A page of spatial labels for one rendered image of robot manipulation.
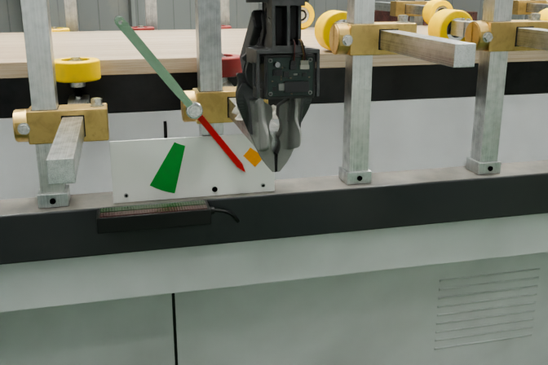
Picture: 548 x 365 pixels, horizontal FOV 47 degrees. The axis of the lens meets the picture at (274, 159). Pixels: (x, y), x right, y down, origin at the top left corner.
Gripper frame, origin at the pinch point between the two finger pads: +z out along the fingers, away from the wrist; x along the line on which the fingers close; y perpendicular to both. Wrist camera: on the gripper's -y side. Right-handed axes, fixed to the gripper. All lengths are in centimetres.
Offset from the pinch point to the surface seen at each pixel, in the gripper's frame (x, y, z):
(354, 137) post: 19.9, -25.5, 3.2
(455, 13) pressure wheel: 49, -47, -17
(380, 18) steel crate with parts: 277, -639, -5
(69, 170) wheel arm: -24.0, -0.2, -0.1
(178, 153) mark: -9.6, -24.6, 4.2
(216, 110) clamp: -3.5, -24.4, -2.5
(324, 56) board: 21, -46, -9
